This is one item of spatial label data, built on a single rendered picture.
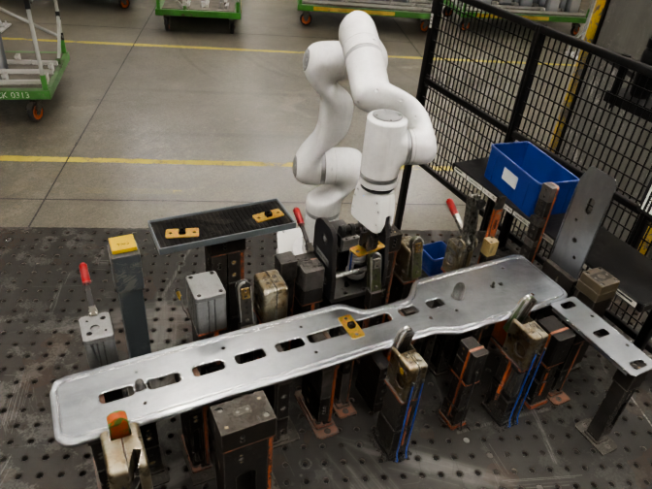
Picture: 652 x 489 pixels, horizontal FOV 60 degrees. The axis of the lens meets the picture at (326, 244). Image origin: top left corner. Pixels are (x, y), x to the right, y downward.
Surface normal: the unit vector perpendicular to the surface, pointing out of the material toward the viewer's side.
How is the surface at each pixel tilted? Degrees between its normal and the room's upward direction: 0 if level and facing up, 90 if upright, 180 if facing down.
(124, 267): 90
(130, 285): 90
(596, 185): 90
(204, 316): 90
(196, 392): 0
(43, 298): 0
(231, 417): 0
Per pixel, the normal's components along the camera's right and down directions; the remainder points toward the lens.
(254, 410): 0.07, -0.81
